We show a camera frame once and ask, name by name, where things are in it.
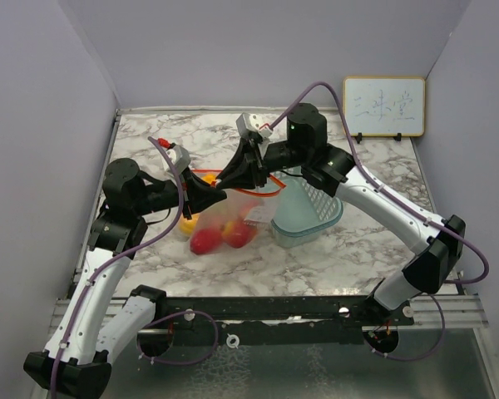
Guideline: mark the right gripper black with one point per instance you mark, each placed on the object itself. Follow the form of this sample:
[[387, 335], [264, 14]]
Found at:
[[244, 171]]

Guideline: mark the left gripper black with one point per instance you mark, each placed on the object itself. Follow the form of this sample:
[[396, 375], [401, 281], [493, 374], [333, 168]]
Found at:
[[198, 194]]

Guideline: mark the yellow toy bell pepper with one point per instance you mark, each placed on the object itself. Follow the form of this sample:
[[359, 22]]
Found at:
[[210, 179]]

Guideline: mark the clear zip bag orange zipper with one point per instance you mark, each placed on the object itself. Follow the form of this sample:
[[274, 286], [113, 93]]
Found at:
[[255, 207]]

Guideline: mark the red toy pepper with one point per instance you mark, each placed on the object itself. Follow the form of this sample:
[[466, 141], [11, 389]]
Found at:
[[206, 241]]

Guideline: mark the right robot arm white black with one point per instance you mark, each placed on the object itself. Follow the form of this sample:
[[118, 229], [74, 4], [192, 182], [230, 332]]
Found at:
[[435, 241]]

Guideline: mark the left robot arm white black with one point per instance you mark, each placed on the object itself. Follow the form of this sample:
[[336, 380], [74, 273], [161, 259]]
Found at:
[[77, 360]]

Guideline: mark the blue white plastic basket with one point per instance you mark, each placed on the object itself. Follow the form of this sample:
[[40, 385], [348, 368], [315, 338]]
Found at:
[[304, 212]]

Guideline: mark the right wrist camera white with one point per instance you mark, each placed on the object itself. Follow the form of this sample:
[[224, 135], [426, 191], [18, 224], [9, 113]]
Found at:
[[253, 127]]

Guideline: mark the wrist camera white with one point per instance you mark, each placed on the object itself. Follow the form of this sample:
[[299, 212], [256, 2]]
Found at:
[[253, 127], [179, 156]]

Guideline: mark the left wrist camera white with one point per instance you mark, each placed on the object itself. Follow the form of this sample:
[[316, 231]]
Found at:
[[179, 156]]

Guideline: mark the black mounting rail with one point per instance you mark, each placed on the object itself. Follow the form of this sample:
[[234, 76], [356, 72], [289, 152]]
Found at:
[[256, 321]]

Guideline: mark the small whiteboard wooden frame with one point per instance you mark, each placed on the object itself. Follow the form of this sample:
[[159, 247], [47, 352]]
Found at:
[[385, 106]]

